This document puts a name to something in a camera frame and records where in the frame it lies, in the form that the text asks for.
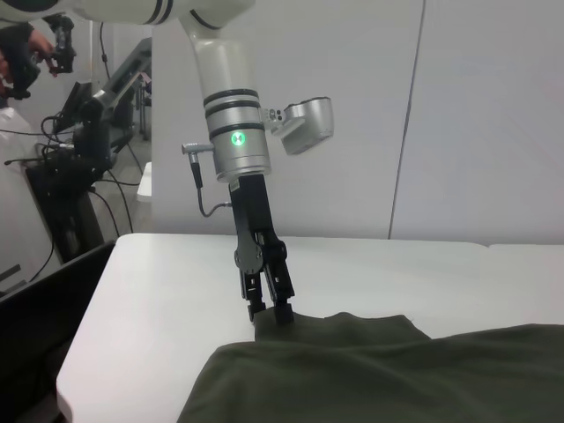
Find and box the dark green printed t-shirt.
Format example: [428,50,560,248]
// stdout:
[175,310,564,423]

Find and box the left arm connector cable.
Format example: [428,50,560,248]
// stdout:
[179,141,235,219]

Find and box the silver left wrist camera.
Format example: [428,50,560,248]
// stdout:
[281,96,337,156]

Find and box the black hanging cable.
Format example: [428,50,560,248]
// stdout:
[98,20,110,83]

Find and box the person operator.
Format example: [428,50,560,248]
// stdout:
[0,22,50,106]

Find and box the black bin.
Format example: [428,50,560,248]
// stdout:
[0,241,118,423]

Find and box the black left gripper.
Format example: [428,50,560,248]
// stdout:
[226,173,296,327]

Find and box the black equipment stand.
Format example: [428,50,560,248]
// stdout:
[25,127,121,268]

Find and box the silver left camera mount bracket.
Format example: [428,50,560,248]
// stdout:
[258,107,290,136]

